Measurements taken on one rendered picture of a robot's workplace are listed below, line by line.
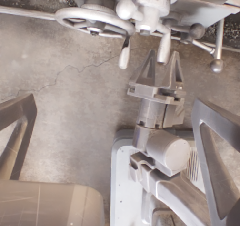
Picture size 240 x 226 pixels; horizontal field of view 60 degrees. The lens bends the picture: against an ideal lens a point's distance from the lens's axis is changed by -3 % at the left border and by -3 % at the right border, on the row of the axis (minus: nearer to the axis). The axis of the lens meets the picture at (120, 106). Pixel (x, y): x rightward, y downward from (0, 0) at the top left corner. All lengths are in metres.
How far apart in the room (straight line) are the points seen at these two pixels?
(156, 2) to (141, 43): 0.90
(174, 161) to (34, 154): 1.15
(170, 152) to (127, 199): 0.81
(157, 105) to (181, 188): 0.16
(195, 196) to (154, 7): 0.32
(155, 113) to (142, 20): 0.17
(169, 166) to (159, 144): 0.04
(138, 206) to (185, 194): 0.79
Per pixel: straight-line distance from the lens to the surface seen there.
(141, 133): 0.43
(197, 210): 0.39
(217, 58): 0.65
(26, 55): 1.38
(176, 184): 0.42
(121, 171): 1.09
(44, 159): 1.43
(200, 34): 0.49
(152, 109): 0.42
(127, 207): 1.19
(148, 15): 0.38
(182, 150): 0.39
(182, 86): 0.43
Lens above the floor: 1.25
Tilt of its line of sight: 82 degrees down
